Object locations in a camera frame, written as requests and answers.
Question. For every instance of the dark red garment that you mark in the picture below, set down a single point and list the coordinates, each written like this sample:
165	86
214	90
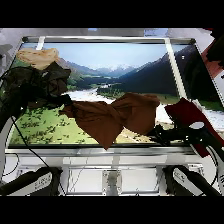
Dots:
185	111

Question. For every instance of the brown garment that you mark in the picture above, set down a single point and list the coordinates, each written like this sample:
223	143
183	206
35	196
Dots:
103	116

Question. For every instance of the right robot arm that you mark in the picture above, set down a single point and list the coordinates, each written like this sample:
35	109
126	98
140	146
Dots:
200	136

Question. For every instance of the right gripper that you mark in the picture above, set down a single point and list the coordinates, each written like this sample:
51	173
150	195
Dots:
164	134

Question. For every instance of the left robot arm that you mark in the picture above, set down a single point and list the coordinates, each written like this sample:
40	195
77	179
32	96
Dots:
13	100

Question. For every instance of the dark olive garment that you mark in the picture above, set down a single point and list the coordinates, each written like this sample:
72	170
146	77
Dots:
55	78

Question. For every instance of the beige garment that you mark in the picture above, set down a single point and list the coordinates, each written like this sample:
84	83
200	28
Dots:
38	57

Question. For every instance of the heap of clothes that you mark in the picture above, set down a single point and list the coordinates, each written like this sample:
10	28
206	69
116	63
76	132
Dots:
216	50

